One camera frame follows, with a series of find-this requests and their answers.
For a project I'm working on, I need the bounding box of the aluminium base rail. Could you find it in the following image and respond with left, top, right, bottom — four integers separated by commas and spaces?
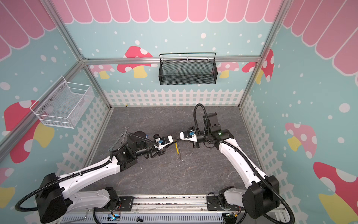
60, 194, 283, 213

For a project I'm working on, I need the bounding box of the silver combination wrench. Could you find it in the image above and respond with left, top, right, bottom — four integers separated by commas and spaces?
109, 127, 129, 152

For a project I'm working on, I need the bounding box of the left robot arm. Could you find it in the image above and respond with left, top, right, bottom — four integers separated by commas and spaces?
15, 131, 176, 224

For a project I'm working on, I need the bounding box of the white wire wall basket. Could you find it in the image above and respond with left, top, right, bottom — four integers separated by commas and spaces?
30, 77, 95, 129

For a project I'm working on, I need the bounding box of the white vented cable duct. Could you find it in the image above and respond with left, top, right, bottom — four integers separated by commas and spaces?
53, 212, 223, 224

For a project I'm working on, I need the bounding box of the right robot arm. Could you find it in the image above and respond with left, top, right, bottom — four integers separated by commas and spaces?
180, 103, 296, 224

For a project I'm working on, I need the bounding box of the black mesh wall basket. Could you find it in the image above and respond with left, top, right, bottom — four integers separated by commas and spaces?
158, 52, 218, 85

